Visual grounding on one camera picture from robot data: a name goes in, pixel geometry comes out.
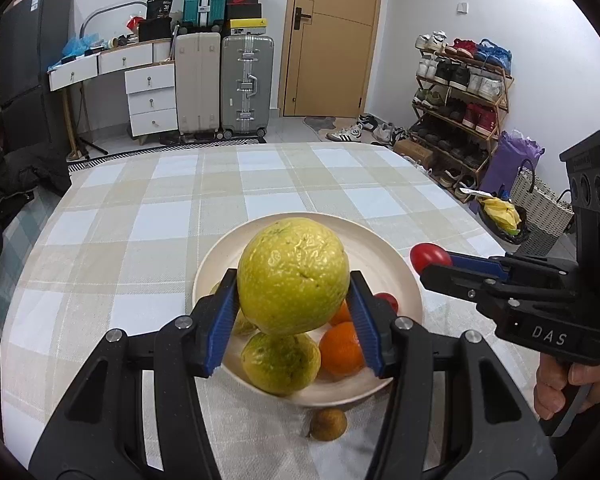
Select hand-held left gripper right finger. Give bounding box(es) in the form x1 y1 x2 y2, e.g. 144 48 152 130
347 270 573 480

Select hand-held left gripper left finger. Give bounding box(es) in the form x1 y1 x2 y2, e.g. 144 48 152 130
27 269 241 480

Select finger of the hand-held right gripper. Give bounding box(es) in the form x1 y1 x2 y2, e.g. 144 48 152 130
419 263 532 305
449 254 579 284

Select smooth yellow pomelo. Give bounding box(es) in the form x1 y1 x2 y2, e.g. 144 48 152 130
209 282 260 338

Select red tomato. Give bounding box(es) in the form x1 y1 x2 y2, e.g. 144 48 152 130
372 292 399 314
410 242 453 276

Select orange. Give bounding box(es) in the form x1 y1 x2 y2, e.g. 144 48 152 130
319 321 367 377
328 300 354 326

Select green mottled pomelo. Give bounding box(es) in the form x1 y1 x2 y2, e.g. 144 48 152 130
240 331 322 396

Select cream round plate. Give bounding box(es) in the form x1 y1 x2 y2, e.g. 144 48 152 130
192 212 424 407

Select wrinkled yellow pomelo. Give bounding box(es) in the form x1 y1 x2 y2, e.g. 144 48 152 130
237 217 352 337

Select person's right hand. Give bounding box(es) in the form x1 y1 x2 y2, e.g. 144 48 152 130
533 352 600 421

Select black plastic bag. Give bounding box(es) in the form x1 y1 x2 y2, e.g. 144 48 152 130
475 196 531 246

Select woven basket bag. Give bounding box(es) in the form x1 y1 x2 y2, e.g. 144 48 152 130
509 160 576 249

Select purple bag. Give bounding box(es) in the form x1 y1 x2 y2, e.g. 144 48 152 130
479 131 545 201

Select small brown pear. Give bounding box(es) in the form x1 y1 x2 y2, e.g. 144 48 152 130
307 408 348 442

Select small cardboard box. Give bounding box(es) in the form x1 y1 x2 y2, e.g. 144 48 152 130
394 138 434 169

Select scattered sneakers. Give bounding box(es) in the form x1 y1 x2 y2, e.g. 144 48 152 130
326 113 411 146

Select wooden shoe rack with shoes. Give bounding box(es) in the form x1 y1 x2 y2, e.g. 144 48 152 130
411 31 513 190

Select grey door mat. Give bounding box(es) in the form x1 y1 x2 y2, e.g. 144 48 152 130
303 116 337 134

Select teal checked blanket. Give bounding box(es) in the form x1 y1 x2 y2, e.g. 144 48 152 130
0 190 67 322

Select white desk with drawers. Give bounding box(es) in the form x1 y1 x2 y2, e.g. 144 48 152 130
47 40 178 139

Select silver suitcase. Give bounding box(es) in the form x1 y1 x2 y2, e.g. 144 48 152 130
220 34 275 139

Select beige suitcase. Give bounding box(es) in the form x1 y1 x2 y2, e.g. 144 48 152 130
174 31 223 136

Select wooden stick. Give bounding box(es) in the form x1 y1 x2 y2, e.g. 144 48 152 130
62 87 81 162

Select black jacket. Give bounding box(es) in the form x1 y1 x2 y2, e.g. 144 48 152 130
0 147 74 261

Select wooden door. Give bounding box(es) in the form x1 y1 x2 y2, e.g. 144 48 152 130
278 0 385 119

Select yellow black shoe box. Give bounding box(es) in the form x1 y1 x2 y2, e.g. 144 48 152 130
228 17 267 37

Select plain black shoe box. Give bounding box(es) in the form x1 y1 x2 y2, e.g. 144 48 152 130
226 4 262 21

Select blue plastic bag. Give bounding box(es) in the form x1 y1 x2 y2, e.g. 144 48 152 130
61 34 104 59

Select dark grey refrigerator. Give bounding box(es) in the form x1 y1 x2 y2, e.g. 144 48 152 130
0 0 74 153

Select grey curved tube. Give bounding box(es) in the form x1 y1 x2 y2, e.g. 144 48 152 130
81 1 149 38

